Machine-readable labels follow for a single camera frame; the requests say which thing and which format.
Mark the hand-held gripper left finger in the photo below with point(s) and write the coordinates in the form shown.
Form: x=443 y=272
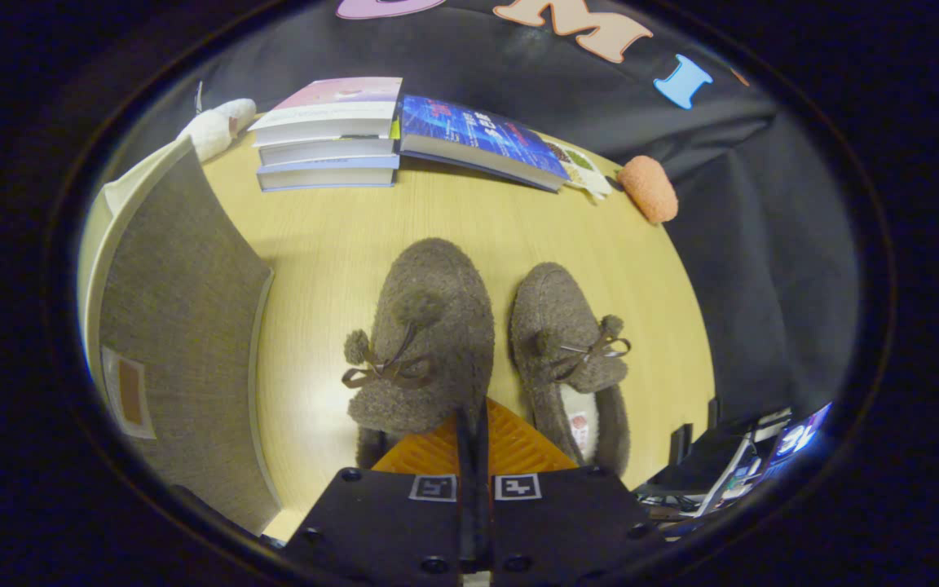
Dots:
x=404 y=522

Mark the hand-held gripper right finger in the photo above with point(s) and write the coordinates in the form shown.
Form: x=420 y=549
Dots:
x=567 y=522

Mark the brown fuzzy shoe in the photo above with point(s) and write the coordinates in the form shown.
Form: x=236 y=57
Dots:
x=429 y=334
x=567 y=350

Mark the grey fabric storage box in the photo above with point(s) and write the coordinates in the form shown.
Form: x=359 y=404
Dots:
x=184 y=326

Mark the black desk clutter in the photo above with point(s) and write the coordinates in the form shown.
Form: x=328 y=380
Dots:
x=730 y=469

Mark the orange plush toy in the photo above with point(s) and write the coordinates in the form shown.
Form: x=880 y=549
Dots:
x=649 y=189

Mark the small snack packet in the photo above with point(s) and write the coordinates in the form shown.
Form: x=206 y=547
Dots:
x=582 y=169

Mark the dark blue book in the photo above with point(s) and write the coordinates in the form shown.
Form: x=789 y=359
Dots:
x=478 y=139

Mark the pink white book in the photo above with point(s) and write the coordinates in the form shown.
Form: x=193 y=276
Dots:
x=331 y=110

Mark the white plush toy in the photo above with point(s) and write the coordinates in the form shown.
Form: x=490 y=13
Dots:
x=213 y=129

